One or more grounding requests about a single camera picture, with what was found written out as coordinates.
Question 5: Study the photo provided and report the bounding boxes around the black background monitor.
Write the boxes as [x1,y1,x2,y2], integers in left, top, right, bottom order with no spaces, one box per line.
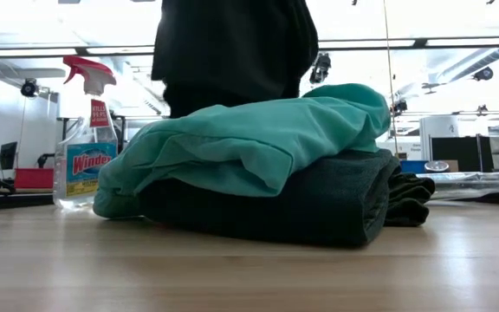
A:
[0,141,18,171]

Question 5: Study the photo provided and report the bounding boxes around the blue box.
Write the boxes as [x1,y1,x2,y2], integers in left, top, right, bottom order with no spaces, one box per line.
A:
[399,159,428,174]

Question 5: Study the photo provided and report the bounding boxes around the black room partition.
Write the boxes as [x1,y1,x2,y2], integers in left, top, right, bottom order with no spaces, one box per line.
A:
[431,136,496,173]

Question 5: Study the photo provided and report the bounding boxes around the black cylindrical speaker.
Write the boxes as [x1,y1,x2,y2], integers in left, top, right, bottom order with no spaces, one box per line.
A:
[424,160,450,173]

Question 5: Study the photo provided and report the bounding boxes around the black ceiling spotlight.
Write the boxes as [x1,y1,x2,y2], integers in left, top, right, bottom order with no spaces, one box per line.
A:
[19,78,39,99]
[308,52,333,86]
[473,66,495,82]

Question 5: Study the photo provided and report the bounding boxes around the turquoise shorts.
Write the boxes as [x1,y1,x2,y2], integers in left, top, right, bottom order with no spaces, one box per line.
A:
[92,82,392,219]

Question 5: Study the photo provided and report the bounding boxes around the slim clear spray bottle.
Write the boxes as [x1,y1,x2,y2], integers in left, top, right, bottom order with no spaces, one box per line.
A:
[418,170,499,201]

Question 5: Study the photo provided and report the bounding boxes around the black garments pile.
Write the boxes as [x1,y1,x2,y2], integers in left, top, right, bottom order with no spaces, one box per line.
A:
[151,0,320,120]

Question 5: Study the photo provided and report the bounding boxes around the small red storage bin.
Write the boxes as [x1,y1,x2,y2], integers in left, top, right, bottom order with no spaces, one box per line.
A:
[14,167,55,190]

